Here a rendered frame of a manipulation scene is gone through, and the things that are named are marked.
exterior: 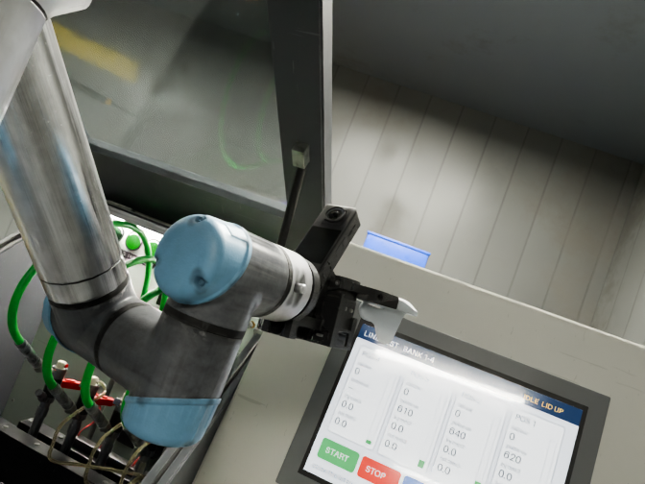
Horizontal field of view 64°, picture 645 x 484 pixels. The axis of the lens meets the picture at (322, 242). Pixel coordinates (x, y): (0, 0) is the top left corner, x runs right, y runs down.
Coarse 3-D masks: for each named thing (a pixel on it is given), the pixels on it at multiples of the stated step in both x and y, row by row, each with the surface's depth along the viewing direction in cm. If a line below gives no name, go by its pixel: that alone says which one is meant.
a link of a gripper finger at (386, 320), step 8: (360, 304) 62; (368, 304) 62; (376, 304) 62; (400, 304) 63; (408, 304) 65; (360, 312) 62; (368, 312) 62; (376, 312) 63; (384, 312) 63; (392, 312) 64; (400, 312) 64; (408, 312) 65; (416, 312) 67; (368, 320) 62; (376, 320) 63; (384, 320) 63; (392, 320) 64; (400, 320) 64; (376, 328) 63; (384, 328) 63; (392, 328) 64; (376, 336) 63; (384, 336) 63; (392, 336) 64
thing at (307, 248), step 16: (336, 208) 62; (352, 208) 61; (320, 224) 61; (336, 224) 60; (352, 224) 61; (304, 240) 60; (320, 240) 59; (336, 240) 58; (304, 256) 58; (320, 256) 57; (336, 256) 58; (320, 272) 56
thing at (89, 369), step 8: (144, 296) 92; (152, 296) 93; (88, 368) 84; (88, 376) 84; (88, 384) 84; (88, 392) 85; (88, 400) 86; (88, 408) 87; (96, 408) 88; (96, 416) 89; (104, 416) 92; (104, 424) 92
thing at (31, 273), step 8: (120, 224) 104; (128, 224) 106; (136, 232) 110; (144, 232) 113; (144, 240) 114; (144, 248) 116; (32, 272) 87; (24, 280) 86; (144, 280) 120; (16, 288) 86; (24, 288) 86; (144, 288) 120; (16, 296) 86; (16, 304) 86; (8, 312) 86; (16, 312) 87; (8, 320) 86; (16, 320) 87; (16, 328) 88; (16, 336) 88; (16, 344) 90
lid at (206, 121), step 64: (128, 0) 86; (192, 0) 80; (256, 0) 75; (320, 0) 69; (64, 64) 107; (128, 64) 98; (192, 64) 91; (256, 64) 85; (320, 64) 77; (128, 128) 114; (192, 128) 104; (256, 128) 96; (320, 128) 87; (128, 192) 133; (192, 192) 120; (256, 192) 112; (320, 192) 99
